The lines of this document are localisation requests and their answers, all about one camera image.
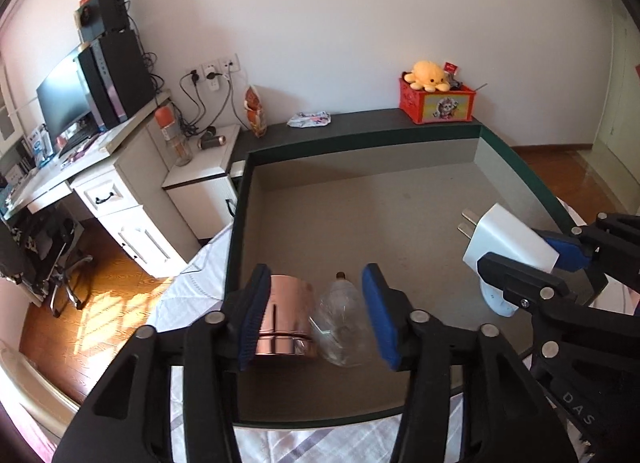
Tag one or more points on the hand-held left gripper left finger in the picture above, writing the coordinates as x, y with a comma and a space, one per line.
255, 313

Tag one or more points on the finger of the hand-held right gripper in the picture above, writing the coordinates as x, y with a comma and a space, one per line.
567, 250
520, 283

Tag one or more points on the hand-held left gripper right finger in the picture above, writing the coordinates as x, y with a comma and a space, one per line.
382, 318

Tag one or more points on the white power adapter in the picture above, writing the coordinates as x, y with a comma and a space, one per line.
505, 238

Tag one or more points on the white bedside cabinet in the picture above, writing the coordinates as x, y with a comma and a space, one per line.
200, 193

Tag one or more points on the glass sliding door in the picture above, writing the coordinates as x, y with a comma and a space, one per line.
620, 108

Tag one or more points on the black copper cylinder device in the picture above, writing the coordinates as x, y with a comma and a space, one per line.
212, 142

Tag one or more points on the white desk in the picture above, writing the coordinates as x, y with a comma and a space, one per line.
135, 178

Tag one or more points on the red picture crate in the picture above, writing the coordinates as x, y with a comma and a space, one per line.
440, 105

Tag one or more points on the dark-topped low cabinet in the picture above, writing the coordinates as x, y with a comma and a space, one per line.
350, 125

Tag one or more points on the orange-capped water bottle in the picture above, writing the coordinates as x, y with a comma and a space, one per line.
172, 135

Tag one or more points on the orange snack bag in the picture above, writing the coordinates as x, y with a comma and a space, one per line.
255, 113

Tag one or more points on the printed plastic packet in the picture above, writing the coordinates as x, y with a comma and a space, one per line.
309, 119

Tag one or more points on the red snack packet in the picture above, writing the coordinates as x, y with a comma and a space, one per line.
452, 66

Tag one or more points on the black office chair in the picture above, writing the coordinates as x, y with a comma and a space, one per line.
45, 253

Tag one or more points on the yellow octopus plush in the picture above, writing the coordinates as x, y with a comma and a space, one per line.
427, 74

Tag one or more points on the black keyboard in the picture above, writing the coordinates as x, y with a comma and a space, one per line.
80, 140

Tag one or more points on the black computer tower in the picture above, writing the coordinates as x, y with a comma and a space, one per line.
120, 78

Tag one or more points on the blue white boxes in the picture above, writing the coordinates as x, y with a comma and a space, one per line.
40, 148

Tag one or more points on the black computer monitor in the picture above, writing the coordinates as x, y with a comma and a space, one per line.
65, 98

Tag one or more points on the black speaker box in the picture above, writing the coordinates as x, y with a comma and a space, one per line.
102, 15

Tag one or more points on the white wall socket strip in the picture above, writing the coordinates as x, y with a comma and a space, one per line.
220, 68

